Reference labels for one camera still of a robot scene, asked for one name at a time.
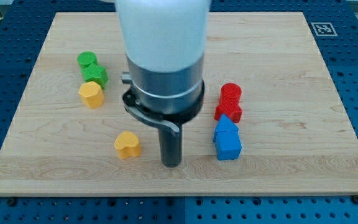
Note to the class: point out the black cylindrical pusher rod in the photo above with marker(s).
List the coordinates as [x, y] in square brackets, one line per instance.
[171, 145]

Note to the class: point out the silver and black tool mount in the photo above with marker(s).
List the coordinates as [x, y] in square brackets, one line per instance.
[164, 100]

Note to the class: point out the yellow heart block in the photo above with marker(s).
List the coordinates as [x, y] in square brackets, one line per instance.
[127, 144]

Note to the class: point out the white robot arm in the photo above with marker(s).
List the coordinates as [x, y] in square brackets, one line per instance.
[164, 43]

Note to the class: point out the blue triangle block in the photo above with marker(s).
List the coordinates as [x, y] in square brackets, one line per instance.
[224, 124]

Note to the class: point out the blue cube block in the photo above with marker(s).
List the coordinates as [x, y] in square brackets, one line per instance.
[228, 145]

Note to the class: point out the red cylinder block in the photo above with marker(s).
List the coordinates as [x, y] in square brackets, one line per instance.
[230, 94]

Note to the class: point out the red star block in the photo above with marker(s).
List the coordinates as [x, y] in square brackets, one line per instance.
[232, 111]

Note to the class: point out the yellow hexagon block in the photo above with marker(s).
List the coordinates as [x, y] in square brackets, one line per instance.
[91, 94]

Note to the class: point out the green star block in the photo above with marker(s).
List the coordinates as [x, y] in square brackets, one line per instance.
[95, 73]

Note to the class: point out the green cylinder block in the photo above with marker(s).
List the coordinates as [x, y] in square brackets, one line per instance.
[85, 59]

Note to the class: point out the wooden board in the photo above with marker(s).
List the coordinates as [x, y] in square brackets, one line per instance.
[296, 137]

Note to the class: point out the white fiducial marker tag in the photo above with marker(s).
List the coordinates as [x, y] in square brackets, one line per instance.
[324, 29]

